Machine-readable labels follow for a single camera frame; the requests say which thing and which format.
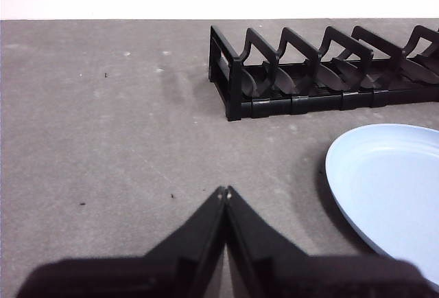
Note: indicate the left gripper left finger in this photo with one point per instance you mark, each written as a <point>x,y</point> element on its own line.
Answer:
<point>164,270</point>

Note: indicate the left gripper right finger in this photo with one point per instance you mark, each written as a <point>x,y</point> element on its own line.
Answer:
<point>291,274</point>

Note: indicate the blue round plate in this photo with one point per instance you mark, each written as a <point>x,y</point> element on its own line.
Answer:
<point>387,191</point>

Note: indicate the black plastic plate rack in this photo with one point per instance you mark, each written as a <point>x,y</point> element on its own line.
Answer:
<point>267,107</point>

